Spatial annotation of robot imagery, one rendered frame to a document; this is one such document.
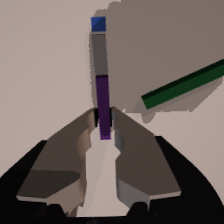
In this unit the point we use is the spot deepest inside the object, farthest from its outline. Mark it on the grey rod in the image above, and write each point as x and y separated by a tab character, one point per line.
99	54

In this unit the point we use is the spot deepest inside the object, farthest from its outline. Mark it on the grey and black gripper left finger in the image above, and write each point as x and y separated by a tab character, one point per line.
52	172

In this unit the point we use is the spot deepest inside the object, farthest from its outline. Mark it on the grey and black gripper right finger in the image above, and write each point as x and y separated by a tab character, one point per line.
151	170

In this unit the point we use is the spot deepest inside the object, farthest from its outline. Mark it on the small blue cube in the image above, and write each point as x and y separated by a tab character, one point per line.
98	24

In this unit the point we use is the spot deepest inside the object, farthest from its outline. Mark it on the purple rod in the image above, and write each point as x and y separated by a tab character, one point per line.
102	89

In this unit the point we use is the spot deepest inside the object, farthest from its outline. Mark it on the green rod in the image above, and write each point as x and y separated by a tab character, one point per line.
184	84

